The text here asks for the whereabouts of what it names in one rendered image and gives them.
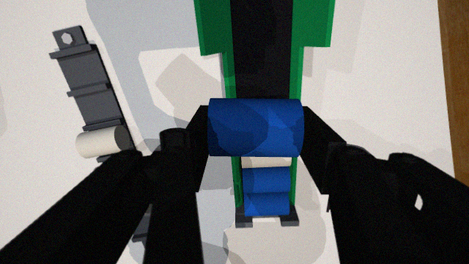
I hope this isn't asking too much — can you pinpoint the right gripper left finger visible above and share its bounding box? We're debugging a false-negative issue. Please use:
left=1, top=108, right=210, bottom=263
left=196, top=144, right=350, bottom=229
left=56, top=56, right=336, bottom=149
left=0, top=105, right=209, bottom=264

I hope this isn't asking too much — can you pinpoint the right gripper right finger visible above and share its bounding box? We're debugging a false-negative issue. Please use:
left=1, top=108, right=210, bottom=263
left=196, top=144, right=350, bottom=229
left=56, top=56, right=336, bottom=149
left=300, top=106, right=469, bottom=264

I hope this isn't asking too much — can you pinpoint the blue cylinder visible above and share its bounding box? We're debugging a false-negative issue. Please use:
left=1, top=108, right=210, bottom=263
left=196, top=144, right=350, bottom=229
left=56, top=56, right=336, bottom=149
left=207, top=98, right=304, bottom=158
left=242, top=166, right=291, bottom=194
left=244, top=192, right=289, bottom=216

